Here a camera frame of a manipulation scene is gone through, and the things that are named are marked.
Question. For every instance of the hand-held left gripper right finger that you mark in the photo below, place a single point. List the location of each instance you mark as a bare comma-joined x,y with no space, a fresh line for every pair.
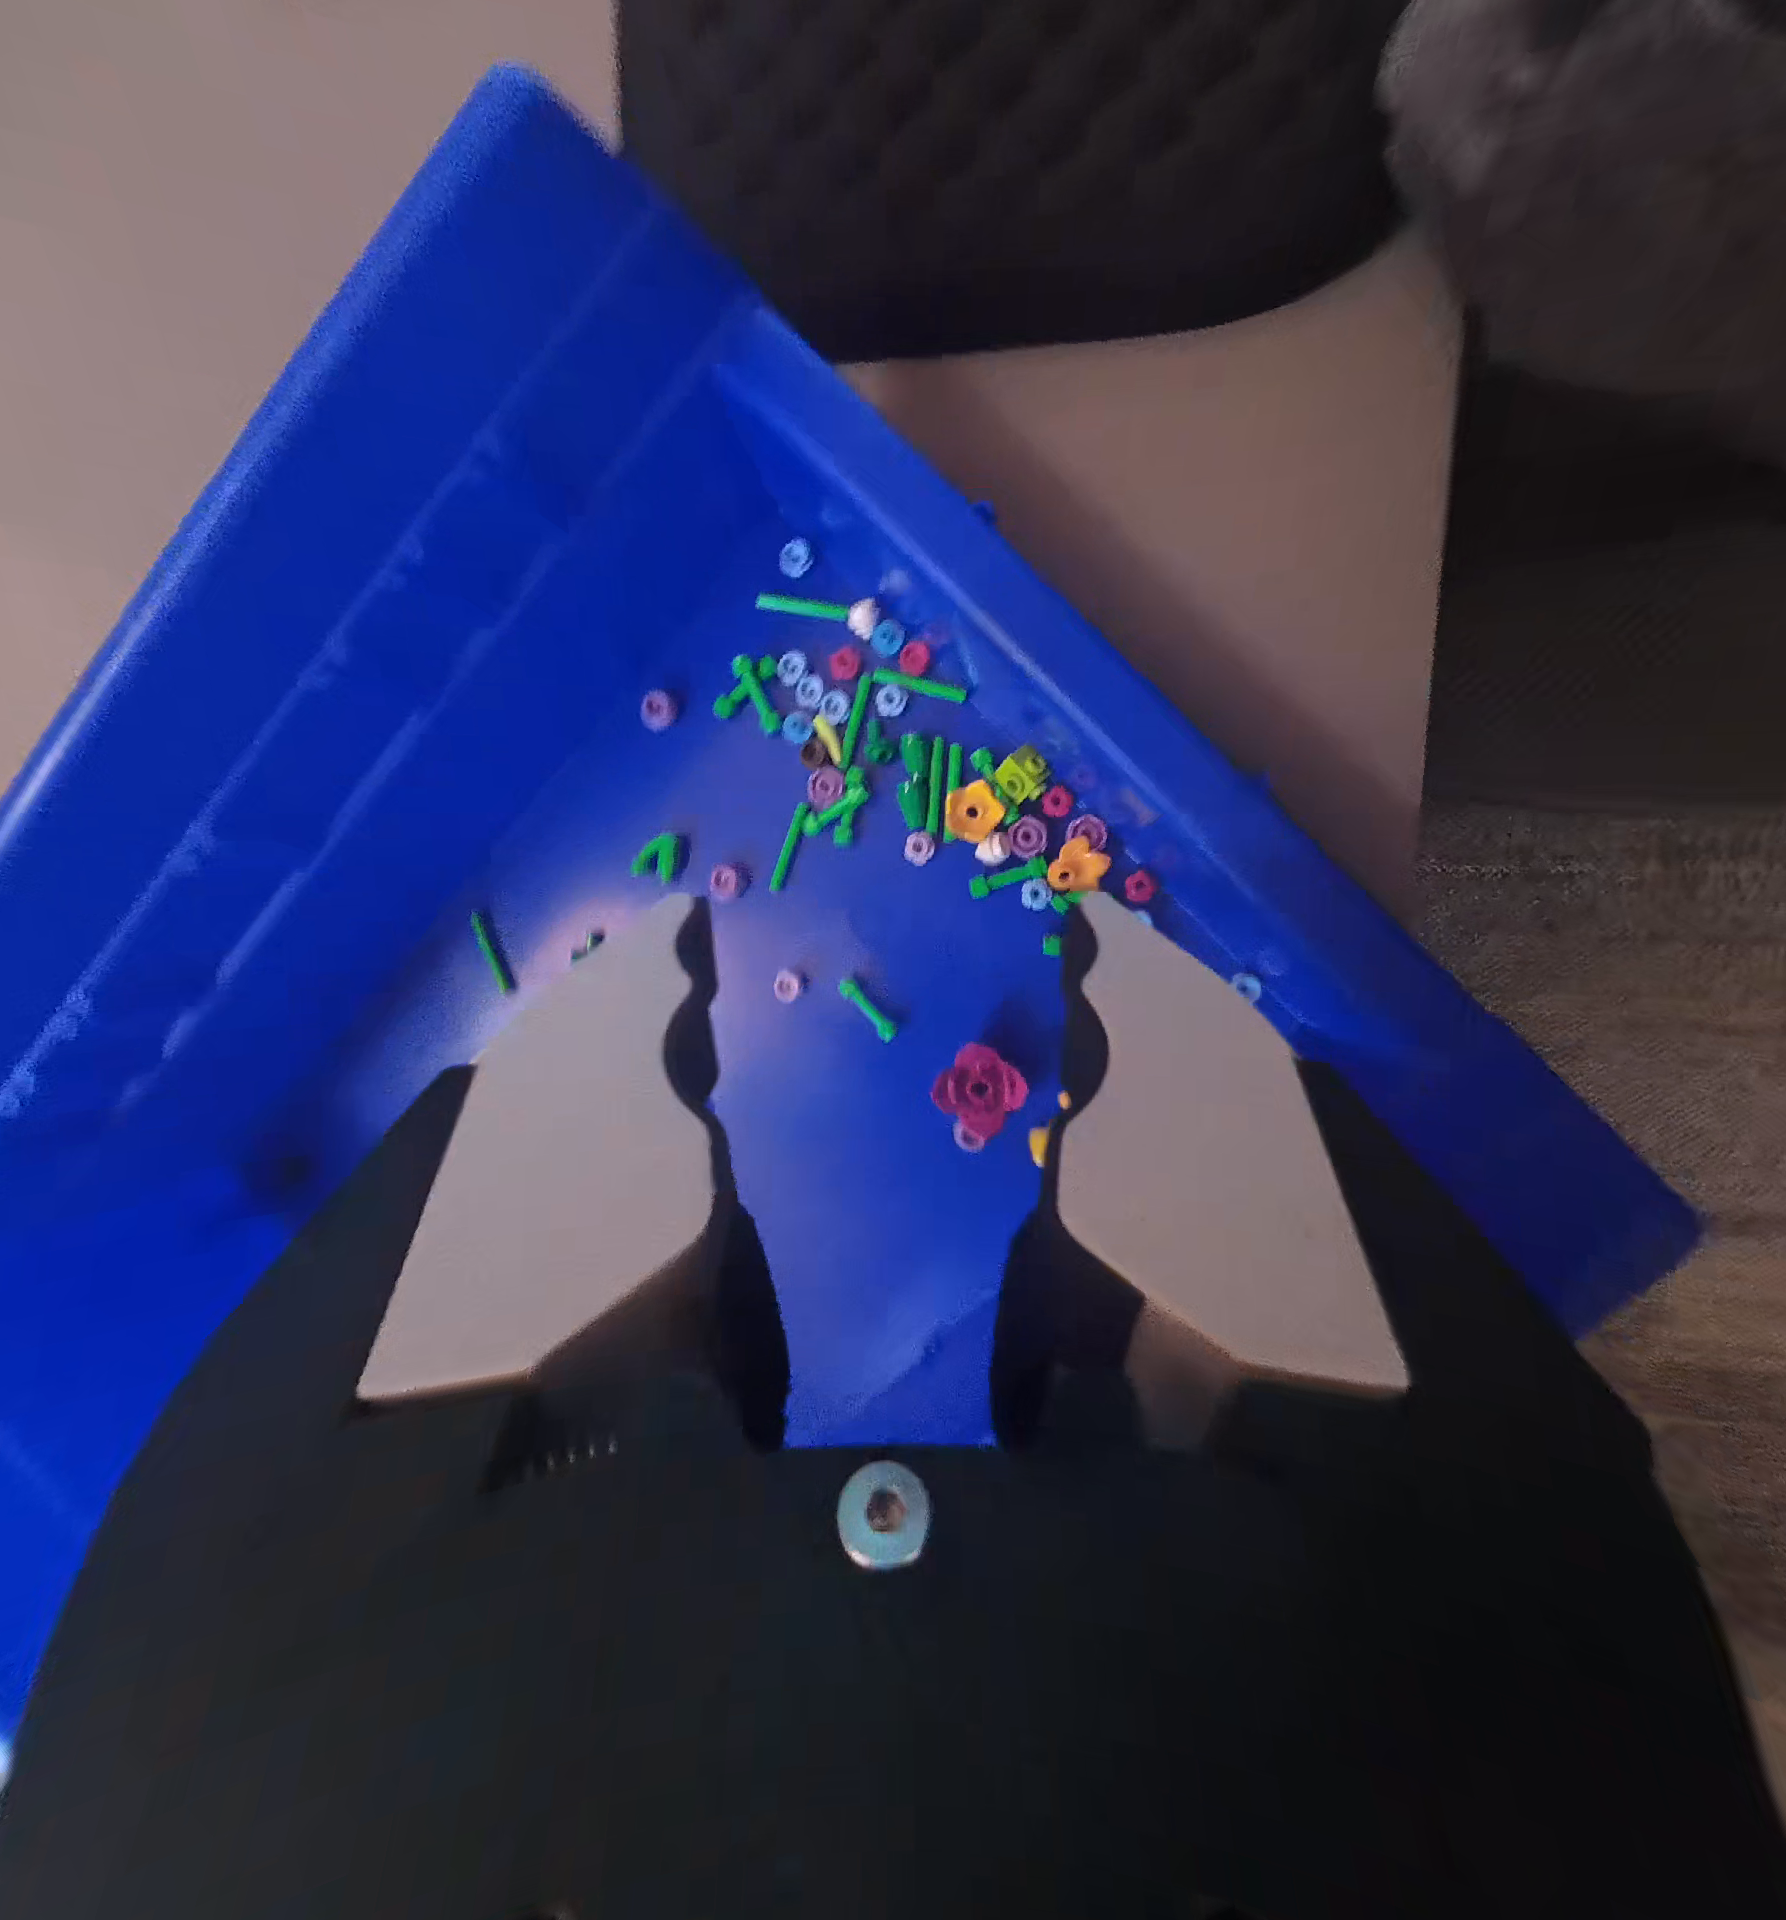
1208,1170

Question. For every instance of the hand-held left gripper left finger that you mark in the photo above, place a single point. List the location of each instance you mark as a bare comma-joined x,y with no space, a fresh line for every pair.
562,1170

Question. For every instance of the magenta toy flower piece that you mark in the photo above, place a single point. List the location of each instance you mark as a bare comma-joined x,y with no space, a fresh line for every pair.
977,1083

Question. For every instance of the pile of small toy bricks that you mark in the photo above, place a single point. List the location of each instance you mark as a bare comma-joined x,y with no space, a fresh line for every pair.
968,808

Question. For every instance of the large blue plastic bin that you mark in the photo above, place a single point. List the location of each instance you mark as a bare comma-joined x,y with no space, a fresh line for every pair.
384,749

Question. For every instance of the black quilted cushion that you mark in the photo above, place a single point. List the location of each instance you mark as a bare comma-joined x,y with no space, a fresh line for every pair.
985,180

